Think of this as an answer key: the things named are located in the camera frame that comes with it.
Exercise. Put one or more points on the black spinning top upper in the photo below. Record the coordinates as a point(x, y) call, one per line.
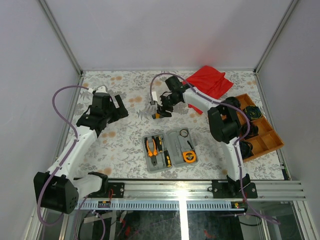
point(233, 101)

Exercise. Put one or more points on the black orange spinning top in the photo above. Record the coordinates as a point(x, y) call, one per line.
point(253, 130)

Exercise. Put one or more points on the hex key set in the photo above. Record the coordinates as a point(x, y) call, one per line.
point(156, 116)

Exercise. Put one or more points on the red folded cloth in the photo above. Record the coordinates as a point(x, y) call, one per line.
point(210, 81)

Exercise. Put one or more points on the green black spinning top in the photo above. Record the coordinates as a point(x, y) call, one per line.
point(252, 112)

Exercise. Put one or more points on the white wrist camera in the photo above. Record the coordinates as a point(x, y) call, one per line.
point(153, 98)
point(100, 89)

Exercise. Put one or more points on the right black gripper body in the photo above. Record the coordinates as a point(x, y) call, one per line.
point(168, 103)

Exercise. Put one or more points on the grey plastic tool case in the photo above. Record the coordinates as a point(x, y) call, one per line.
point(175, 145)

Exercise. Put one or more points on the black yellow screwdriver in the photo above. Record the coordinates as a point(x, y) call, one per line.
point(159, 145)
point(166, 155)

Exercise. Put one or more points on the orange handled pliers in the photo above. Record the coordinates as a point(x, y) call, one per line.
point(151, 149)

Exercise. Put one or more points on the orange tape measure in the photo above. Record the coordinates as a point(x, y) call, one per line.
point(189, 156)

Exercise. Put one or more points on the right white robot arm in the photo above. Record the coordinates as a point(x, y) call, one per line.
point(224, 126)

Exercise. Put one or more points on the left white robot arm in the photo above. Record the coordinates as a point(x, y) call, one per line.
point(58, 189)

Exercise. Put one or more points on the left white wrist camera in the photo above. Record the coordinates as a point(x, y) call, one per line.
point(100, 89)

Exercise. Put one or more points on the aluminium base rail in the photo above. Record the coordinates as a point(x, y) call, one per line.
point(198, 194)

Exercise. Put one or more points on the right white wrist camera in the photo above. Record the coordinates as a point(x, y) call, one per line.
point(153, 98)

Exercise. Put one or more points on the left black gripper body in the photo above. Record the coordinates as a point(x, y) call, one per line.
point(107, 114)

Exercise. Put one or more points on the black tape roll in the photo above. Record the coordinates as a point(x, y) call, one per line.
point(184, 133)

